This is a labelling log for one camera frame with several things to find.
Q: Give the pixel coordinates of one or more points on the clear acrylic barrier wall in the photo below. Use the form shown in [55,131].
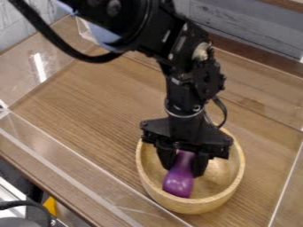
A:
[71,130]

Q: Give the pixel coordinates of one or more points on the yellow object under table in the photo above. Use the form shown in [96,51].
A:
[51,205]

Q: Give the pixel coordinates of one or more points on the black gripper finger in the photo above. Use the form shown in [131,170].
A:
[167,155]
[199,164]

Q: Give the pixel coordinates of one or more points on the brown wooden oval bowl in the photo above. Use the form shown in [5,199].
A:
[213,188]

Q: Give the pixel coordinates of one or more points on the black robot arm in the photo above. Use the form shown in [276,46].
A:
[149,27]

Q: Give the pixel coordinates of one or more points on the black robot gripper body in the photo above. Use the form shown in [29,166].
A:
[191,134]

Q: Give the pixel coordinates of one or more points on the purple toy eggplant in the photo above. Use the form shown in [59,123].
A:
[177,182]

